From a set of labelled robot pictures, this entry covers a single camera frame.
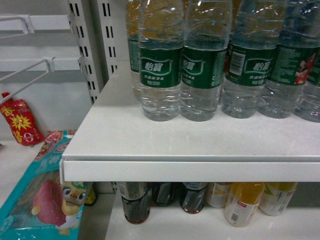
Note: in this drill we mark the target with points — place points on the white slotted shelf upright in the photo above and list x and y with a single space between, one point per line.
101 31

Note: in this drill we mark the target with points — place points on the pale drink bottle below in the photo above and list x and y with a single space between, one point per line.
276 197

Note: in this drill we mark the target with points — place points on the water bottle front left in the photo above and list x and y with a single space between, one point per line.
160 41

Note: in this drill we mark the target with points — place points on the red snack packet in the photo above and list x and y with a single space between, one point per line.
21 122

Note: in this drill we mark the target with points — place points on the dark drink bottle right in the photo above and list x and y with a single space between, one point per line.
192 196

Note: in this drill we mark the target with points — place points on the teal snack bag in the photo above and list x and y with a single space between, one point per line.
41 207

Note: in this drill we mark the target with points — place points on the white upper drink shelf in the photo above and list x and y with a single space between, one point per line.
299 221

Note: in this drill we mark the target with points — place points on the dark drink bottle left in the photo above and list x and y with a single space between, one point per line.
135 202

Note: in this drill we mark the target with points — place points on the water bottle right edge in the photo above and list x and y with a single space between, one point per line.
308 107

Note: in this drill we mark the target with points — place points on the yellow drink bottle below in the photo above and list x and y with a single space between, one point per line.
242 202

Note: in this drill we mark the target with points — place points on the water bottle red figure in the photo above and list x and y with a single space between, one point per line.
295 55

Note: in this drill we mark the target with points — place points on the dark drink bottle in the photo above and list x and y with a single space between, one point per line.
192 196
135 202

